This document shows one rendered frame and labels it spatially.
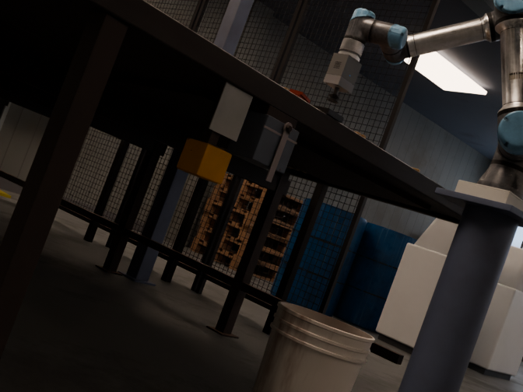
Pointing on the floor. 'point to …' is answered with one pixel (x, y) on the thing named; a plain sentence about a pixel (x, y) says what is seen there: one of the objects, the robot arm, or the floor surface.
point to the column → (461, 293)
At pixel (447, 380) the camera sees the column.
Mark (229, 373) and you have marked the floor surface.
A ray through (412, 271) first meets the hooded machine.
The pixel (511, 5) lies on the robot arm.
